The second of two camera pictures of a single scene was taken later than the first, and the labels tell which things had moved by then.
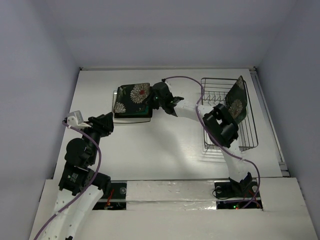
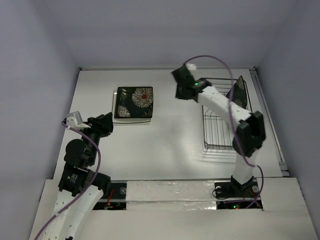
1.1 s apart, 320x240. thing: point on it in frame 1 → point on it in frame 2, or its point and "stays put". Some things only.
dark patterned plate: (131, 101) stays put
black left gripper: (103, 123) stays put
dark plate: (236, 99) stays put
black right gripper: (155, 95) → (182, 90)
